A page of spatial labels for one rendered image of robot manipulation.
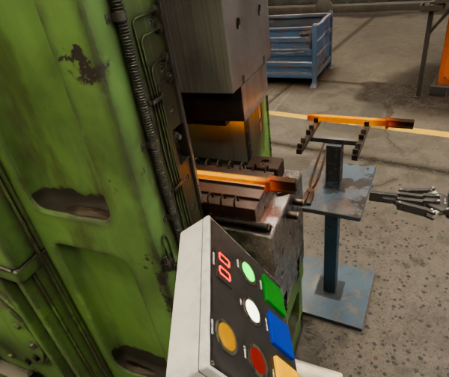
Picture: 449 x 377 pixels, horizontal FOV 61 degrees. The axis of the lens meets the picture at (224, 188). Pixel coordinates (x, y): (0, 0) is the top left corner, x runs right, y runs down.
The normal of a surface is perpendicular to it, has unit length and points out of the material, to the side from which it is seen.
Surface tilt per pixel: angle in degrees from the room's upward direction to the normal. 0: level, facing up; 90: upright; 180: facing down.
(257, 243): 90
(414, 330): 0
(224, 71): 90
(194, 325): 30
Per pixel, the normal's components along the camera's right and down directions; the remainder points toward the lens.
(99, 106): -0.40, 0.54
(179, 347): -0.61, -0.65
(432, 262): -0.13, -0.82
